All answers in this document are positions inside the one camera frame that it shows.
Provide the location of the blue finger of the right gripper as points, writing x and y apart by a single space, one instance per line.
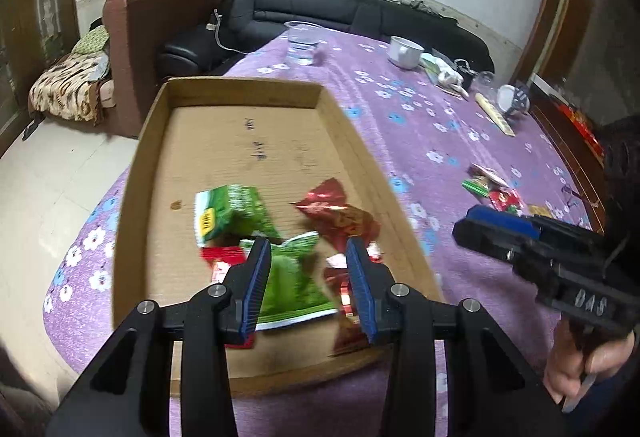
503 220

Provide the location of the patterned blanket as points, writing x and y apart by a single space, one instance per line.
70 89

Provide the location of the black leather sofa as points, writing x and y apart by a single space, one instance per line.
239 27

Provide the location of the brown cardboard tray box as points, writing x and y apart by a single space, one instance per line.
281 137

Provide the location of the red snack packet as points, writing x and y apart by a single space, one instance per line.
222 259

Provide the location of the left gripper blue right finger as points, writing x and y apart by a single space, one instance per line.
370 283

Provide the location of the white ceramic mug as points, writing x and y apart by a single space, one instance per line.
405 54

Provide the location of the green snack pack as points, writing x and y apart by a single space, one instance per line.
234 209
292 296

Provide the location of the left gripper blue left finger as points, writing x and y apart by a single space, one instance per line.
246 284

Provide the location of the clear plastic cup with water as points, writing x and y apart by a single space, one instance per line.
304 38

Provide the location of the small snack pile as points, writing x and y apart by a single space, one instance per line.
485 184

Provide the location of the cream tube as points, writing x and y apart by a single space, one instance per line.
494 115

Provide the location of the dark red snack wrapper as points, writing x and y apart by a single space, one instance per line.
336 220

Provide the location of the green pillow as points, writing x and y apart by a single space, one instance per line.
92 42

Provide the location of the right hand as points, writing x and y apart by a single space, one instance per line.
566 363

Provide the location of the brown armchair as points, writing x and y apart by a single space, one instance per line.
137 29

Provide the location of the purple floral tablecloth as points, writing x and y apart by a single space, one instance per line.
424 142

